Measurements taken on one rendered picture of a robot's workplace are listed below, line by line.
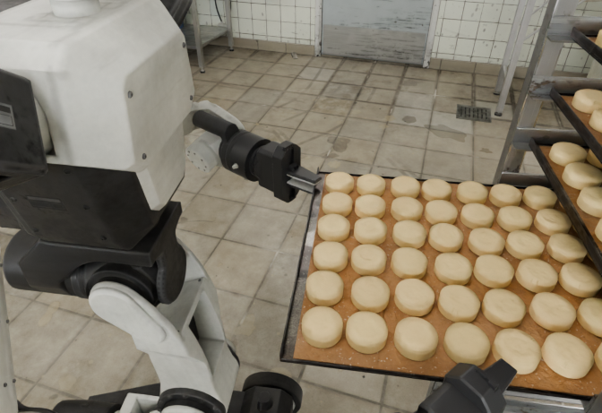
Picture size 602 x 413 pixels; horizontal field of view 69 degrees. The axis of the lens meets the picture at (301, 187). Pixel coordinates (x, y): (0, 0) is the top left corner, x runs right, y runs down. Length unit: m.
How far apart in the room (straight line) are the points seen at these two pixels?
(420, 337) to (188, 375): 0.52
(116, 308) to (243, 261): 1.41
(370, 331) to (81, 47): 0.44
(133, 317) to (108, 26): 0.44
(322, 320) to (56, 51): 0.41
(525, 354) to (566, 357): 0.04
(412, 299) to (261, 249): 1.63
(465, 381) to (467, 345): 0.09
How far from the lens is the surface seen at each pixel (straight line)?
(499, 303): 0.63
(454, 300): 0.61
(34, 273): 0.83
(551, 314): 0.64
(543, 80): 0.80
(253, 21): 4.69
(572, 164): 0.77
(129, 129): 0.52
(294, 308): 0.60
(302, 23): 4.51
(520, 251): 0.72
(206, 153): 0.89
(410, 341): 0.56
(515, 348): 0.59
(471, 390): 0.49
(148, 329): 0.79
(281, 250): 2.17
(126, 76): 0.51
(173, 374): 0.96
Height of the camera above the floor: 1.51
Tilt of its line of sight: 36 degrees down
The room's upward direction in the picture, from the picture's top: straight up
